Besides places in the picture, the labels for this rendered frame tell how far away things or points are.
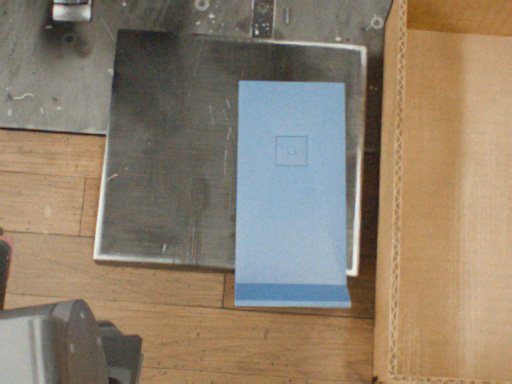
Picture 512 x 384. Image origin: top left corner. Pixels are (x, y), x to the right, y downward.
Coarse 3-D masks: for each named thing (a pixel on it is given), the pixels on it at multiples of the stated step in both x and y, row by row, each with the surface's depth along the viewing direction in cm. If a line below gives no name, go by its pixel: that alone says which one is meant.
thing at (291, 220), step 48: (240, 96) 66; (288, 96) 66; (336, 96) 66; (240, 144) 65; (336, 144) 65; (240, 192) 64; (288, 192) 64; (336, 192) 64; (240, 240) 64; (288, 240) 64; (336, 240) 64; (240, 288) 62; (288, 288) 62; (336, 288) 62
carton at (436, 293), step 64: (448, 0) 65; (384, 64) 68; (448, 64) 69; (384, 128) 66; (448, 128) 68; (384, 192) 64; (448, 192) 67; (384, 256) 62; (448, 256) 65; (384, 320) 60; (448, 320) 64
